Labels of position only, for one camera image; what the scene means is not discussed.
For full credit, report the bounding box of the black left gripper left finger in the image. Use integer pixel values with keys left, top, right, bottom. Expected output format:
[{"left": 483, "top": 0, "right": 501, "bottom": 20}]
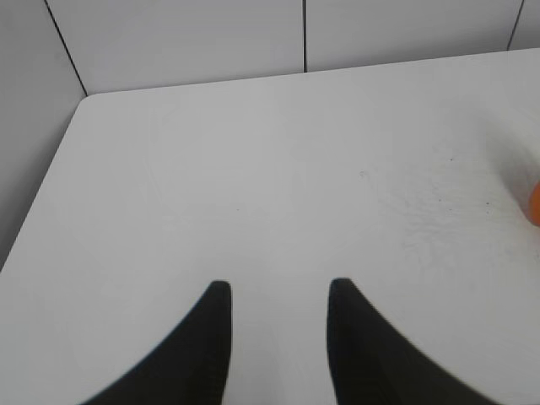
[{"left": 87, "top": 281, "right": 232, "bottom": 404}]

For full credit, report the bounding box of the orange soda plastic bottle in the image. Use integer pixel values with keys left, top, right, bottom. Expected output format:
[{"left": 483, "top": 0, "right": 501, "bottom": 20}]
[{"left": 528, "top": 182, "right": 540, "bottom": 226}]

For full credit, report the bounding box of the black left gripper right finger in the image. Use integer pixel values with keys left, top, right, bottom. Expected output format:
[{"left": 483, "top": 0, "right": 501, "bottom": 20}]
[{"left": 327, "top": 278, "right": 493, "bottom": 404}]

